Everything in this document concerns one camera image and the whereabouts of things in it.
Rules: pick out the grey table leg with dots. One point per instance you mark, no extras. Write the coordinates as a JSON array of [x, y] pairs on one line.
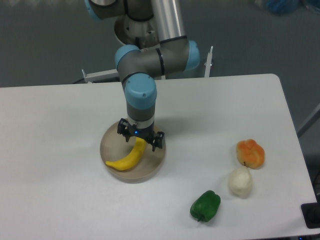
[[309, 121]]

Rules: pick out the yellow toy banana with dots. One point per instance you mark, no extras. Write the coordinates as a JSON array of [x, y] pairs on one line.
[[127, 158]]

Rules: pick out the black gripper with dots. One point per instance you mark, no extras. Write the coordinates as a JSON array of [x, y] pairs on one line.
[[127, 130]]

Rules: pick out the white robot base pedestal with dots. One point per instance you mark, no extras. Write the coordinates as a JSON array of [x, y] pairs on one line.
[[142, 34]]

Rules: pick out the beige round plate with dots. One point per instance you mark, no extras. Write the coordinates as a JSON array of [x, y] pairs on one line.
[[137, 175]]

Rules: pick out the white metal frame bracket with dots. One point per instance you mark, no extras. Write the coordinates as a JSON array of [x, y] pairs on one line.
[[106, 76]]

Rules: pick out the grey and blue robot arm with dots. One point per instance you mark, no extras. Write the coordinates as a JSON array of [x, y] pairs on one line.
[[138, 68]]

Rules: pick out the orange toy peach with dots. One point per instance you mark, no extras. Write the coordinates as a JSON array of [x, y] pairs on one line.
[[250, 154]]

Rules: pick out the black device at table edge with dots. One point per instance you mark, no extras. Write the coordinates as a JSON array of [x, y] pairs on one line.
[[311, 214]]

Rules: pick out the green toy bell pepper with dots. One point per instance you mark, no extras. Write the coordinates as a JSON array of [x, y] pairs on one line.
[[206, 206]]

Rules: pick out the white toy pear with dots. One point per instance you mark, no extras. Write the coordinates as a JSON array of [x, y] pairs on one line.
[[240, 182]]

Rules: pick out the white metal upright post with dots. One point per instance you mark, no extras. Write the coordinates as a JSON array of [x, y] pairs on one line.
[[209, 63]]

